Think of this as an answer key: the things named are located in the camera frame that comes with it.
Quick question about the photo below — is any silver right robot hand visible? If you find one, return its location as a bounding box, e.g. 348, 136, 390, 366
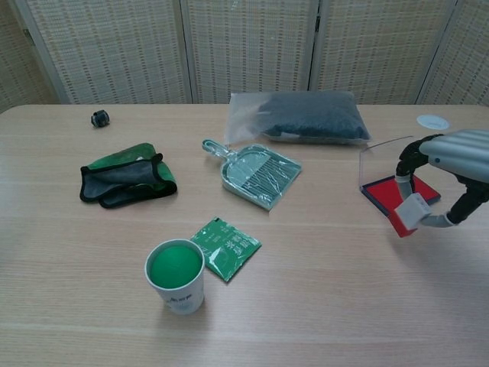
395, 128, 489, 230

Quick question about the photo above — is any white red stamp block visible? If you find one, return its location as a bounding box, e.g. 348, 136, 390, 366
387, 193, 433, 239

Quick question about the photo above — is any woven folding screen panel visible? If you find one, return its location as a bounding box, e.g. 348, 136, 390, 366
416, 0, 489, 106
309, 0, 458, 105
0, 0, 64, 114
179, 0, 320, 105
15, 0, 192, 105

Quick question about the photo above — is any red ink pad clear lid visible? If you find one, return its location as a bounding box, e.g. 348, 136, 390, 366
358, 135, 442, 219

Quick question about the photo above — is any plastic bag of black material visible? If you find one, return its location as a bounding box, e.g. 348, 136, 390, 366
225, 91, 372, 145

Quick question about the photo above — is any packaged mini dustpan brush set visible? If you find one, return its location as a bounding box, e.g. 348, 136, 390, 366
201, 138, 303, 212

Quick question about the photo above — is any green tea sachet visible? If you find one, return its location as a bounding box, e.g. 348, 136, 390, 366
189, 216, 263, 284

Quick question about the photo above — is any green ball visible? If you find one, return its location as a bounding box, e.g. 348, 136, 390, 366
149, 246, 201, 287

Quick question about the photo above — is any white paper cup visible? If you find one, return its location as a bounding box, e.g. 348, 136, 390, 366
144, 239, 206, 316

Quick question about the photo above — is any green grey microfiber cloth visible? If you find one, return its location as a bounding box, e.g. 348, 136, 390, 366
79, 142, 179, 209

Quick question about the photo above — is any small black round object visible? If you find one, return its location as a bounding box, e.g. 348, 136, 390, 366
90, 109, 112, 128

